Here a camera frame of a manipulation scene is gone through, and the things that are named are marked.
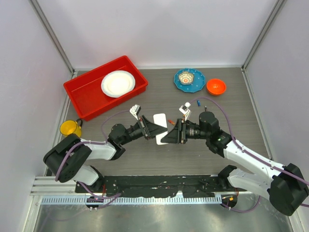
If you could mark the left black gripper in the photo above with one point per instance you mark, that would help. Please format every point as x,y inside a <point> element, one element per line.
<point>151,129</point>

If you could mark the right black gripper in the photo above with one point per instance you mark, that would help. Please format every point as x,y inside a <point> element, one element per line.
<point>177,136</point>

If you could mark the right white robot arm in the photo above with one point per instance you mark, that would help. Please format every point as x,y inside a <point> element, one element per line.
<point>284,186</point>

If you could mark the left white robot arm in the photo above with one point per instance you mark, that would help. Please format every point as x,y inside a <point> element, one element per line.
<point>66,160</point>

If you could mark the white paper plate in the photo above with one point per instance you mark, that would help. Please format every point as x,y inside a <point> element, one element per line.
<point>117,83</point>

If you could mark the small patterned flower bowl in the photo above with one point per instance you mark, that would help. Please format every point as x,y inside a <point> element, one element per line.
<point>186,78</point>

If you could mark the blue ceramic plate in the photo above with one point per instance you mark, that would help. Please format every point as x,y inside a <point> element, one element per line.
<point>197,85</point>

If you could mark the orange plastic bowl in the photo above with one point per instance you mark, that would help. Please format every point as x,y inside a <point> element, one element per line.
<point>216,87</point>

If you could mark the red plastic bin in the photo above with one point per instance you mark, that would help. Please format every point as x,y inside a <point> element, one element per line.
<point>85,91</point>

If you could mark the yellow plastic mug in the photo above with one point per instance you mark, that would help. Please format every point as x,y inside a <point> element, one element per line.
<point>71,127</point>

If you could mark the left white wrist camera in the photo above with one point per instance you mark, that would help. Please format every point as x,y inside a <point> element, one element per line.
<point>134,110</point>

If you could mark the white slotted cable duct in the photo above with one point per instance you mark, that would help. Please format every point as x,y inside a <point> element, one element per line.
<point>89,200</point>

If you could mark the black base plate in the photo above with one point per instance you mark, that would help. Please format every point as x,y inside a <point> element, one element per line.
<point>160,186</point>

